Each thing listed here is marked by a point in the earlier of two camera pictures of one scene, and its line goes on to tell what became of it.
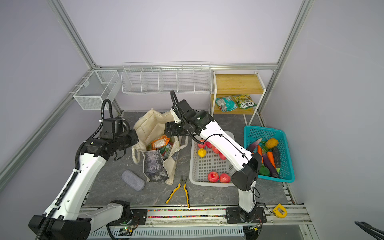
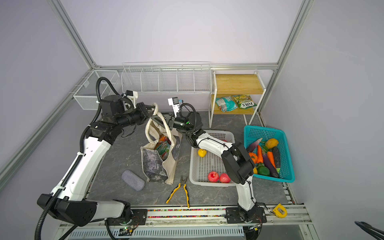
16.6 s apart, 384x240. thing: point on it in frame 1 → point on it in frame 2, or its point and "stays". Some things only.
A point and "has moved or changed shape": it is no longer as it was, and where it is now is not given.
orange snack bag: (157, 144) has moved or changed shape
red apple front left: (213, 177) stays
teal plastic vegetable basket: (253, 133) stays
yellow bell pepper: (272, 143) stays
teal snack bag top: (165, 150) stays
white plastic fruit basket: (210, 170) stays
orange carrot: (271, 158) stays
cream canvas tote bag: (149, 127) has moved or changed shape
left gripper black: (134, 138) → (143, 108)
